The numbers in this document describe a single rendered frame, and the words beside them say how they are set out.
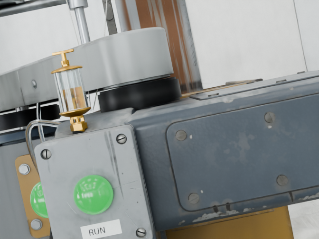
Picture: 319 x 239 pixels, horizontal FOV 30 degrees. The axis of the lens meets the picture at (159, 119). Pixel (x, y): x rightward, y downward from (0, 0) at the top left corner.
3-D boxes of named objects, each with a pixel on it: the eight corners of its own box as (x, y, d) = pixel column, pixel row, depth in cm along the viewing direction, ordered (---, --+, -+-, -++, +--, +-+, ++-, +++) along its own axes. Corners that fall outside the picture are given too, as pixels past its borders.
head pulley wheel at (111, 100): (97, 117, 61) (92, 93, 61) (105, 113, 70) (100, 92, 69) (184, 99, 61) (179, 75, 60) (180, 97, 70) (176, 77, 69)
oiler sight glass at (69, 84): (59, 113, 52) (50, 73, 52) (63, 112, 54) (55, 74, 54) (87, 107, 52) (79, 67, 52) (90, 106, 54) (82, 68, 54)
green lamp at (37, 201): (31, 225, 46) (22, 187, 46) (38, 216, 49) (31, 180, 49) (63, 218, 46) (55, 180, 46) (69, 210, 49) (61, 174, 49)
